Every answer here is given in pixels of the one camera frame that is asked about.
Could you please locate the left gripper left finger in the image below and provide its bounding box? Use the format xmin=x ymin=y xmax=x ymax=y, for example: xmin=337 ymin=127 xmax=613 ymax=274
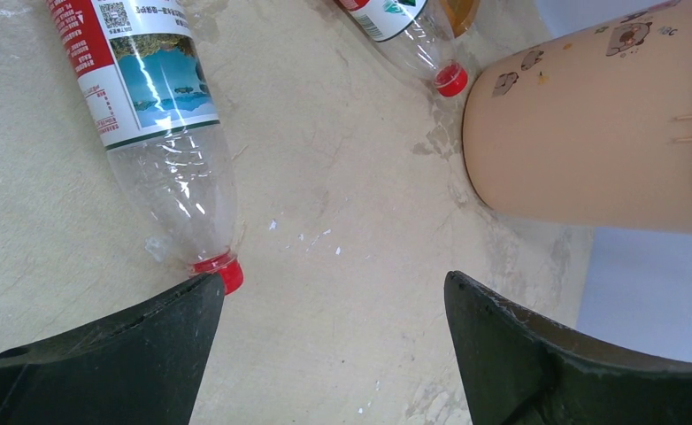
xmin=0 ymin=274 xmax=225 ymax=424

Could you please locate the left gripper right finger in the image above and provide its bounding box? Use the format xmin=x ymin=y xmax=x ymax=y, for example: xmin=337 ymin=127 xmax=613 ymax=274
xmin=444 ymin=271 xmax=692 ymax=424

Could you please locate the red label bottle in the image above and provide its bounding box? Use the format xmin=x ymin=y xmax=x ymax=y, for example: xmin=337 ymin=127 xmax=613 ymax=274
xmin=338 ymin=0 xmax=469 ymax=97
xmin=47 ymin=0 xmax=243 ymax=293

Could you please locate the orange plastic bin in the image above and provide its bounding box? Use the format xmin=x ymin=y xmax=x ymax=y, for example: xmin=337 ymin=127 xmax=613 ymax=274
xmin=462 ymin=1 xmax=692 ymax=235

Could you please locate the wooden three-tier shelf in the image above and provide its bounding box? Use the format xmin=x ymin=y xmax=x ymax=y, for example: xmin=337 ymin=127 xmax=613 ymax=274
xmin=441 ymin=0 xmax=481 ymax=38

